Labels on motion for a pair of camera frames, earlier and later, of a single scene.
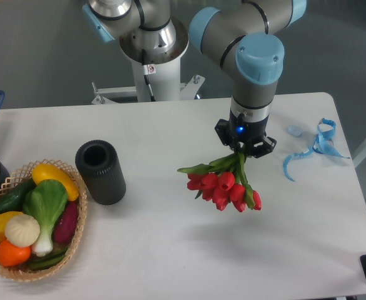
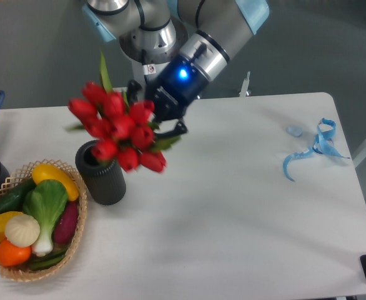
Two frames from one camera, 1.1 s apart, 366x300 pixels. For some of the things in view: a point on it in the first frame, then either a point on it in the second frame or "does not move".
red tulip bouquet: x=223 y=181 → x=122 y=128
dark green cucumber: x=12 y=200 does not move
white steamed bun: x=22 y=230 does not move
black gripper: x=247 y=137 → x=175 y=87
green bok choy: x=45 y=202 does not move
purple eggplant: x=66 y=222 does not move
